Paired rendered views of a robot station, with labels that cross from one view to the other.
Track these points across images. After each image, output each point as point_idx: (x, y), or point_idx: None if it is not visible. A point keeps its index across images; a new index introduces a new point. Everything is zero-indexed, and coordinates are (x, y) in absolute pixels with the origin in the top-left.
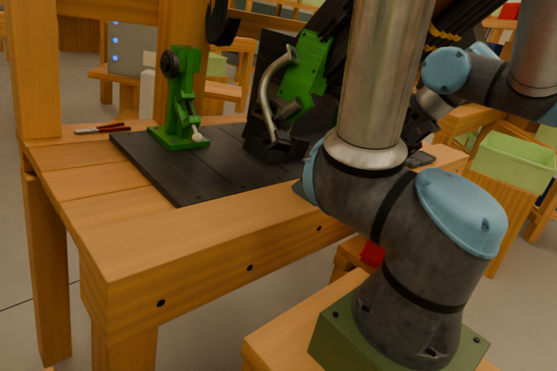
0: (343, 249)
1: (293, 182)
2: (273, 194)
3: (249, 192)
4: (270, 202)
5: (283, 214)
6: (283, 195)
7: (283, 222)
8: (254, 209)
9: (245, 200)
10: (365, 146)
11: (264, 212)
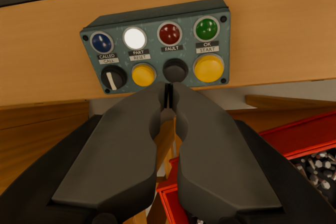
0: (174, 127)
1: None
2: (59, 26)
3: (23, 9)
4: (40, 50)
5: (39, 90)
6: (76, 35)
7: (31, 103)
8: (4, 61)
9: (5, 32)
10: None
11: (15, 73)
